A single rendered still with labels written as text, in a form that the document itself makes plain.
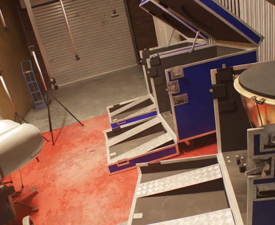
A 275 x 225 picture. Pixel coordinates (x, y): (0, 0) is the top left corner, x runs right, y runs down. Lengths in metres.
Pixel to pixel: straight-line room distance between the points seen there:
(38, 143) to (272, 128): 0.93
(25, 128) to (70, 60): 7.09
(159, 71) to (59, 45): 5.39
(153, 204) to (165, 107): 1.59
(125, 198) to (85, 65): 6.34
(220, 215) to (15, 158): 1.30
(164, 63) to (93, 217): 2.03
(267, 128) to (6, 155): 1.00
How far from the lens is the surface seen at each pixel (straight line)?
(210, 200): 1.98
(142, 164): 2.31
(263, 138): 1.01
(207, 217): 1.71
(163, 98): 3.18
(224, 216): 1.69
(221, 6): 2.36
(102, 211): 2.15
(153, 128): 3.00
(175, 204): 1.98
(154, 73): 3.06
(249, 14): 4.12
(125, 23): 8.11
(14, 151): 0.94
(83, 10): 8.00
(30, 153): 0.97
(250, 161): 1.08
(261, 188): 1.19
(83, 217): 2.17
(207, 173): 2.04
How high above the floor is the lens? 1.43
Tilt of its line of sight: 22 degrees down
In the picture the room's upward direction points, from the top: 13 degrees counter-clockwise
